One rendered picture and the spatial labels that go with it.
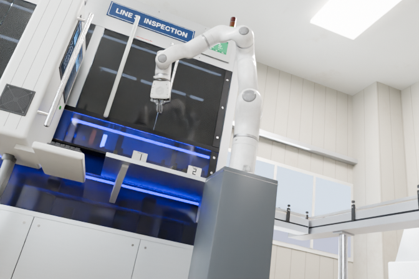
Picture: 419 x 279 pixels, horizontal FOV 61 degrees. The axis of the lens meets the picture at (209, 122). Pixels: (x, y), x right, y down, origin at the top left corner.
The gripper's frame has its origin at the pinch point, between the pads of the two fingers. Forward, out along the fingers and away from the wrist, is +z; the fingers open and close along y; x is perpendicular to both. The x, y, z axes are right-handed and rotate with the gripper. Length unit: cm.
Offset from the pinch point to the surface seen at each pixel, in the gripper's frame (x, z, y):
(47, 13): -40, -34, -45
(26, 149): -46, 28, -41
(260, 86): 317, -99, 53
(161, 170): -15.8, 32.3, 8.4
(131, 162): -21.3, 29.9, -4.7
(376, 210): 22, 45, 117
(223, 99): 54, -19, 28
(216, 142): 45, 11, 27
